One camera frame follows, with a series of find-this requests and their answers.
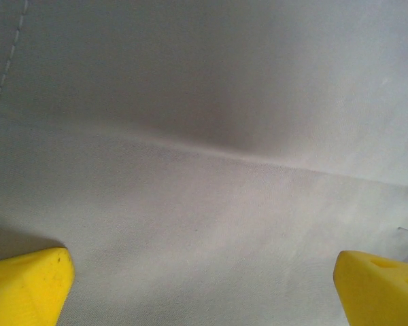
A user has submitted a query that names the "lavender skirt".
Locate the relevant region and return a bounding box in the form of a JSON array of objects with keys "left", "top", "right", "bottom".
[{"left": 0, "top": 0, "right": 408, "bottom": 326}]

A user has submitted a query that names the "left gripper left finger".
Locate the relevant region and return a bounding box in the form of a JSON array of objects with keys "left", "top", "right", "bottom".
[{"left": 0, "top": 247, "right": 75, "bottom": 326}]

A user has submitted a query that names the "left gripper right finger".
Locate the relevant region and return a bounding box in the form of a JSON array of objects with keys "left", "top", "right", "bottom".
[{"left": 333, "top": 250, "right": 408, "bottom": 326}]

